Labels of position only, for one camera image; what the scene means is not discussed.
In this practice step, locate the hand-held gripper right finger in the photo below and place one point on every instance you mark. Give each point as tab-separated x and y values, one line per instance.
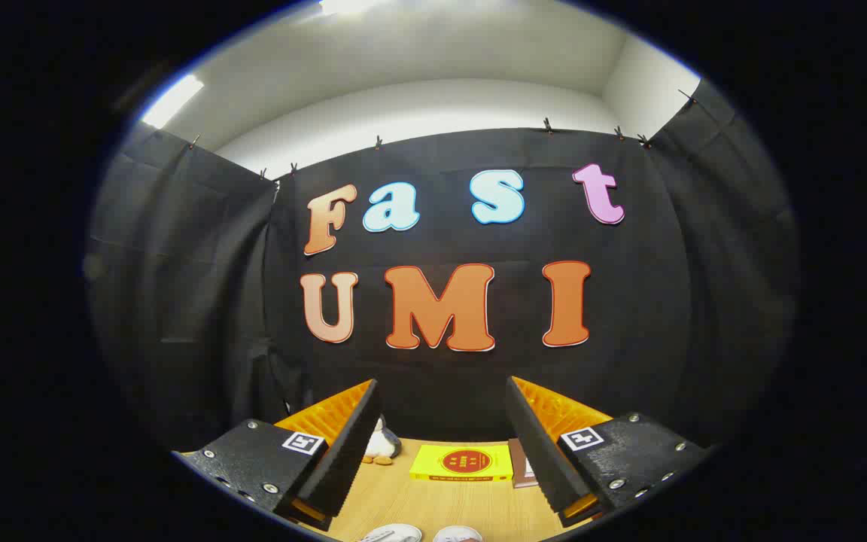
535	444

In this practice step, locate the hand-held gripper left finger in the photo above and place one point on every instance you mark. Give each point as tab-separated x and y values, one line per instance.
351	452

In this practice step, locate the white canvas shoe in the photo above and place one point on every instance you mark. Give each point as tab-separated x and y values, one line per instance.
457	534
396	533

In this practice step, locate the brown cover book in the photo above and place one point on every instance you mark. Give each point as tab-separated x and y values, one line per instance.
518	459

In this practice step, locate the penguin plush toy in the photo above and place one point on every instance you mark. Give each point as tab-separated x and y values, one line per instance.
384	444

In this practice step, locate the yellow book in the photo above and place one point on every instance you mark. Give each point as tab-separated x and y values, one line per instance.
463	463

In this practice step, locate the ceiling light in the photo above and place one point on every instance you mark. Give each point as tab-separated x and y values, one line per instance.
171	101
347	6

